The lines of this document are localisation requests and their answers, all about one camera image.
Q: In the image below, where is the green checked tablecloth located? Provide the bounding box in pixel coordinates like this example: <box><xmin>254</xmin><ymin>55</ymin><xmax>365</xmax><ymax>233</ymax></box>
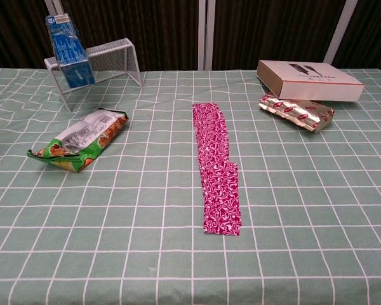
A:
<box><xmin>0</xmin><ymin>67</ymin><xmax>381</xmax><ymax>305</ymax></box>

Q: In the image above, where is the green snack bag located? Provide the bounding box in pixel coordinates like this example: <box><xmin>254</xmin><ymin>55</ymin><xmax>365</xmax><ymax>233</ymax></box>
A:
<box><xmin>27</xmin><ymin>107</ymin><xmax>130</xmax><ymax>173</ymax></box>

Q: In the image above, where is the gold foil snack packet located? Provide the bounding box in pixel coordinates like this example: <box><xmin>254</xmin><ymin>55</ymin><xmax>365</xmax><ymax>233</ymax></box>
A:
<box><xmin>258</xmin><ymin>91</ymin><xmax>335</xmax><ymax>133</ymax></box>

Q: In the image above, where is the dark ribbed screen panel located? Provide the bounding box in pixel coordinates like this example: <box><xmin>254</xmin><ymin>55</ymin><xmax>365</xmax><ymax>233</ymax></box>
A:
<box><xmin>58</xmin><ymin>0</ymin><xmax>200</xmax><ymax>71</ymax></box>
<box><xmin>0</xmin><ymin>0</ymin><xmax>53</xmax><ymax>69</ymax></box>
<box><xmin>331</xmin><ymin>0</ymin><xmax>381</xmax><ymax>70</ymax></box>
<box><xmin>213</xmin><ymin>0</ymin><xmax>341</xmax><ymax>71</ymax></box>

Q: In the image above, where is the blue snack package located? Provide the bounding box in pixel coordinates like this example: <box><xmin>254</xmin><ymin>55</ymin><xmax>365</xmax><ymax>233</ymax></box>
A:
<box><xmin>44</xmin><ymin>12</ymin><xmax>97</xmax><ymax>89</ymax></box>

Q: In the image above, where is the white screen frame post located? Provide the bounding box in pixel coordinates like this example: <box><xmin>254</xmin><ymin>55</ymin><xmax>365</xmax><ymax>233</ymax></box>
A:
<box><xmin>43</xmin><ymin>0</ymin><xmax>62</xmax><ymax>17</ymax></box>
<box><xmin>197</xmin><ymin>0</ymin><xmax>216</xmax><ymax>71</ymax></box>
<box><xmin>323</xmin><ymin>0</ymin><xmax>359</xmax><ymax>64</ymax></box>

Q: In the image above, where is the white wire mesh rack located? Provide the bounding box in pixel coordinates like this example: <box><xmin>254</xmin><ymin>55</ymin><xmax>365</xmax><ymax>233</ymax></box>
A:
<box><xmin>43</xmin><ymin>37</ymin><xmax>143</xmax><ymax>113</ymax></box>

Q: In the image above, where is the white cable product box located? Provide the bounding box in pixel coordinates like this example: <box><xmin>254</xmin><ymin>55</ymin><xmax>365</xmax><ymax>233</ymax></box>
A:
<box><xmin>256</xmin><ymin>59</ymin><xmax>365</xmax><ymax>102</ymax></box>

